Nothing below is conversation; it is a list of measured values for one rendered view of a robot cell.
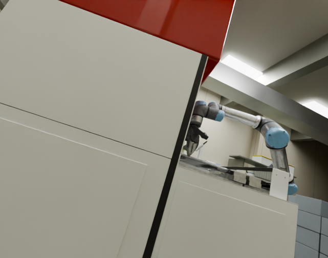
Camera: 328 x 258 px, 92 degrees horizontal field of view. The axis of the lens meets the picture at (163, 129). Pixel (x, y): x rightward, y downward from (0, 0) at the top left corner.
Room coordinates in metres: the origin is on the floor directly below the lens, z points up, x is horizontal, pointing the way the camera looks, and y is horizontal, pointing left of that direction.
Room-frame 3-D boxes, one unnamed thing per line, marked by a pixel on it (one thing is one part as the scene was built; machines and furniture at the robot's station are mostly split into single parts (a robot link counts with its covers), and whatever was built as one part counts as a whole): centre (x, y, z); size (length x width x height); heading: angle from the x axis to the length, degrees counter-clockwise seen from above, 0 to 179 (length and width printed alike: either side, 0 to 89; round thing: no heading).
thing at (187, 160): (1.10, -0.25, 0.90); 0.34 x 0.34 x 0.01; 3
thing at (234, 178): (1.13, -0.52, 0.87); 0.36 x 0.08 x 0.03; 3
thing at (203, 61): (0.90, -0.04, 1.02); 0.81 x 0.03 x 0.40; 3
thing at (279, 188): (1.06, -0.62, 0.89); 0.55 x 0.09 x 0.14; 3
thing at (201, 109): (0.94, -0.18, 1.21); 0.09 x 0.08 x 0.11; 86
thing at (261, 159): (4.33, -2.92, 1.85); 0.41 x 0.34 x 0.23; 102
